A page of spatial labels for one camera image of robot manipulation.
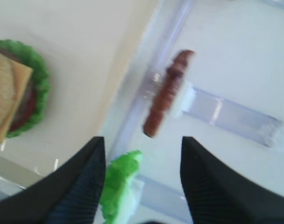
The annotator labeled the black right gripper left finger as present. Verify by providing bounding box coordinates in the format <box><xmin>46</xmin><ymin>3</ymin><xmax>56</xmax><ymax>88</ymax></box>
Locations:
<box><xmin>0</xmin><ymin>137</ymin><xmax>105</xmax><ymax>224</ymax></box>

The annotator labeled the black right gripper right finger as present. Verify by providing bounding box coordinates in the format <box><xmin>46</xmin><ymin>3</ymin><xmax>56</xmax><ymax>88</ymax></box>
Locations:
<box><xmin>180</xmin><ymin>137</ymin><xmax>284</xmax><ymax>224</ymax></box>

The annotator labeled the bun slice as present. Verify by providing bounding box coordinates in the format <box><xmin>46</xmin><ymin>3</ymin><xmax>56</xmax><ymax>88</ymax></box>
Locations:
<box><xmin>0</xmin><ymin>49</ymin><xmax>16</xmax><ymax>133</ymax></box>

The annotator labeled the upright green lettuce leaf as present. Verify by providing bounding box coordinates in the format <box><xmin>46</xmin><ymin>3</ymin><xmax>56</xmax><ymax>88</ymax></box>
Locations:
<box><xmin>100</xmin><ymin>150</ymin><xmax>142</xmax><ymax>224</ymax></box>

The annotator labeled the red tomato slice on tray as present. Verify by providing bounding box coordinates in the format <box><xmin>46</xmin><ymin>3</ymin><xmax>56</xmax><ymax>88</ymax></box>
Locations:
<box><xmin>9</xmin><ymin>87</ymin><xmax>36</xmax><ymax>132</ymax></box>

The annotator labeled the upright brown meat patty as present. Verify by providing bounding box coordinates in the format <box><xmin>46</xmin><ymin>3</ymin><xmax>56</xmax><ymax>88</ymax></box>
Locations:
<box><xmin>143</xmin><ymin>49</ymin><xmax>195</xmax><ymax>138</ymax></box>

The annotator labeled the yellow cheese slice on tray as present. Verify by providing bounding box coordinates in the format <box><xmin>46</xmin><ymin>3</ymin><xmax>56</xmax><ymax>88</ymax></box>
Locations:
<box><xmin>0</xmin><ymin>57</ymin><xmax>33</xmax><ymax>144</ymax></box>

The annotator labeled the green lettuce leaf on tray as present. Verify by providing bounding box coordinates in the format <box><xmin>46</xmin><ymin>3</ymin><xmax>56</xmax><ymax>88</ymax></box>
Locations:
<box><xmin>0</xmin><ymin>39</ymin><xmax>50</xmax><ymax>138</ymax></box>

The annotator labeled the white slider block patty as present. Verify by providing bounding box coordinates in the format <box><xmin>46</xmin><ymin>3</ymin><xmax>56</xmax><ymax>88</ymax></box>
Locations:
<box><xmin>170</xmin><ymin>81</ymin><xmax>196</xmax><ymax>119</ymax></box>

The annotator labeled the right clear acrylic rack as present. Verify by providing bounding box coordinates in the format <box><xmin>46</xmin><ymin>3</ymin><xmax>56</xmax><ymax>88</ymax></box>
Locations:
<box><xmin>103</xmin><ymin>0</ymin><xmax>284</xmax><ymax>224</ymax></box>

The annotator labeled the cream plastic tray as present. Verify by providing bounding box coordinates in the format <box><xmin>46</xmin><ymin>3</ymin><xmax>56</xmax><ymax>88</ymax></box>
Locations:
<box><xmin>0</xmin><ymin>0</ymin><xmax>159</xmax><ymax>186</ymax></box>

